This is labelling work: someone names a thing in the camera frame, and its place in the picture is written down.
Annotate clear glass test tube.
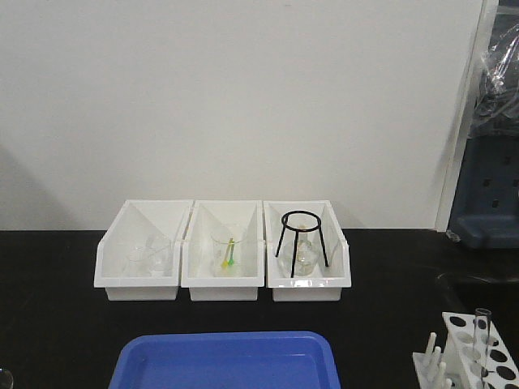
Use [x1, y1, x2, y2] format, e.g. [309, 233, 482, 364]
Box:
[472, 308, 492, 381]

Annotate grey pegboard drying rack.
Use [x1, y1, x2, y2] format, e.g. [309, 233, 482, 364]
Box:
[447, 135, 518, 249]

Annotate white test tube rack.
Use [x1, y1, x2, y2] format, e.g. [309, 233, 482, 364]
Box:
[412, 312, 518, 389]

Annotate clear beaker in bin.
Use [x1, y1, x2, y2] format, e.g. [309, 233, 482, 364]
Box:
[210, 224, 245, 278]

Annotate white middle storage bin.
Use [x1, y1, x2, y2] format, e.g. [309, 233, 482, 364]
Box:
[181, 200, 265, 301]

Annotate white storage bin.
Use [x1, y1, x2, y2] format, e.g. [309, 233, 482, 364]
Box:
[181, 200, 265, 301]
[93, 199, 194, 301]
[263, 200, 352, 302]

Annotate yellow green stirring sticks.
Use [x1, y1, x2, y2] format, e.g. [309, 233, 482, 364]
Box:
[220, 237, 236, 269]

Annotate white right storage bin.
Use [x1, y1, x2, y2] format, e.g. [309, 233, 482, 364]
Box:
[263, 200, 352, 302]

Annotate clear glass flask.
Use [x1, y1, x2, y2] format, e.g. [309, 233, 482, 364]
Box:
[278, 229, 320, 278]

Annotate clear glass dishes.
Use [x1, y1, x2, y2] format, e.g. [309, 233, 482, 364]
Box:
[124, 235, 171, 277]

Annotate white left storage bin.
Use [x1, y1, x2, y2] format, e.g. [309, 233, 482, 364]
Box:
[93, 199, 194, 301]

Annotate blue plastic tray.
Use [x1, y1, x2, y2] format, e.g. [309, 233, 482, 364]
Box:
[109, 331, 341, 388]

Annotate black lab sink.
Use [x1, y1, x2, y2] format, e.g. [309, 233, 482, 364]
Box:
[435, 273, 518, 322]

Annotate clear plastic bag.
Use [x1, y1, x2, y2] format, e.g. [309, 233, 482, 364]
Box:
[470, 14, 518, 138]

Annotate clear glass beaker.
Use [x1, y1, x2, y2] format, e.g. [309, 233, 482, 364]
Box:
[0, 368, 14, 389]

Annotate black wire tripod stand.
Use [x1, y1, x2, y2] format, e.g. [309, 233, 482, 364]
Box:
[274, 210, 331, 279]

